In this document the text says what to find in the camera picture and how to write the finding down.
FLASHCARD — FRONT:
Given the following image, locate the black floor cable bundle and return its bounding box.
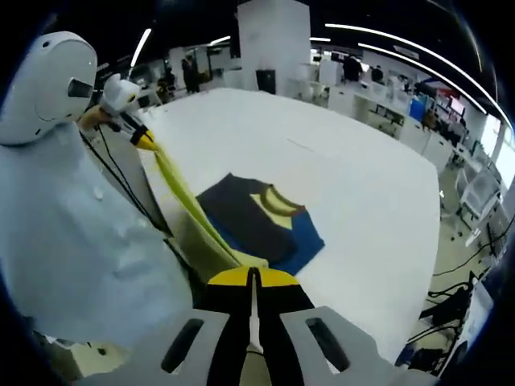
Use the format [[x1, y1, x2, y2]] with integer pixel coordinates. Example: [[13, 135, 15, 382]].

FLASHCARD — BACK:
[[406, 240, 496, 363]]

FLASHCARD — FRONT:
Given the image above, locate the wide white pillar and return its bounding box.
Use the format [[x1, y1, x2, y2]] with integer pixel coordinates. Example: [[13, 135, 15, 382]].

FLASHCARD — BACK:
[[237, 0, 311, 93]]

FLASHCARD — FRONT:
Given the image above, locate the short ceiling light strip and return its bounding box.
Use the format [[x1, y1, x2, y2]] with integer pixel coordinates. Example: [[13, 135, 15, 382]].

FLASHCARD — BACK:
[[129, 27, 153, 68]]

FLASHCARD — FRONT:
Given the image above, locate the white chest device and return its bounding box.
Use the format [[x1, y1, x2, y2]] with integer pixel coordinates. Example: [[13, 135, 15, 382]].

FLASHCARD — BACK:
[[0, 31, 99, 146]]

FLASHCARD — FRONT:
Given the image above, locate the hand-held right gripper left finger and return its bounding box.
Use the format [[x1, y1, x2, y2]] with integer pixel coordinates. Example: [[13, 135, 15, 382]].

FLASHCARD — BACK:
[[80, 267, 255, 386]]

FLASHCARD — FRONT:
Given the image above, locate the yellow black blue garment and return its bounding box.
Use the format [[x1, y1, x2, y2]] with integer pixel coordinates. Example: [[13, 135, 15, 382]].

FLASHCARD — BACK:
[[150, 142, 326, 278]]

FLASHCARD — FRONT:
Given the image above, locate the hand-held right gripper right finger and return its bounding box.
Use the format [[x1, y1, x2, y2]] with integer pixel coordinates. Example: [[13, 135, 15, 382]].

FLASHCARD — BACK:
[[255, 267, 439, 386]]

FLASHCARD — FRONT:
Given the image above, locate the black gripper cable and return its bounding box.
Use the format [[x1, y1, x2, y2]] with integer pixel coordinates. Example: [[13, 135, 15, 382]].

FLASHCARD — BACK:
[[80, 126, 174, 238]]

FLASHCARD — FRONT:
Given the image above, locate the shorter ceiling light strip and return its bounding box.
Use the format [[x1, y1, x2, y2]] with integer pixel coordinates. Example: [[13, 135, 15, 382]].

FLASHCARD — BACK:
[[357, 42, 484, 104]]

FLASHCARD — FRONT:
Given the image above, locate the black bin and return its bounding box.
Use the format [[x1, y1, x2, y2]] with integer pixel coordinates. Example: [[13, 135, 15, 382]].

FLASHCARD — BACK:
[[256, 68, 278, 96]]

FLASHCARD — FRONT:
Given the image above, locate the person's white shirt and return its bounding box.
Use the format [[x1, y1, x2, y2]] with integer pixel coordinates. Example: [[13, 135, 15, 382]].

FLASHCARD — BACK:
[[0, 120, 194, 347]]

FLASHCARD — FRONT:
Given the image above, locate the long ceiling light strip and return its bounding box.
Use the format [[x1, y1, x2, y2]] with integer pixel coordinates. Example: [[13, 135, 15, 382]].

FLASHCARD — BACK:
[[324, 23, 514, 129]]

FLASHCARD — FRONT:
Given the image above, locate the white cabinet row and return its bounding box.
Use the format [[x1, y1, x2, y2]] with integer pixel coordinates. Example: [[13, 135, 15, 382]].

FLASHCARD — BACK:
[[313, 76, 455, 170]]

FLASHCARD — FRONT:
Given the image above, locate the person's left hand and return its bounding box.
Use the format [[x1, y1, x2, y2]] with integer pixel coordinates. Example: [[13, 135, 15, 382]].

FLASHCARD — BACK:
[[79, 106, 117, 129]]

